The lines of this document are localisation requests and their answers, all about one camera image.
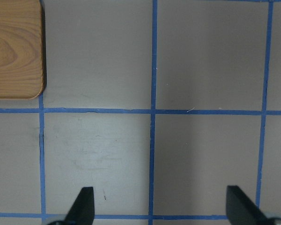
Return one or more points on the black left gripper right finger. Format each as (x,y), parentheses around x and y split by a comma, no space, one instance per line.
(240,210)

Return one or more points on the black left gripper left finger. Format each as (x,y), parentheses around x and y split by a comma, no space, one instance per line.
(82,211)

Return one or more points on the wooden tray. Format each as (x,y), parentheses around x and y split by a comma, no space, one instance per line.
(22,66)

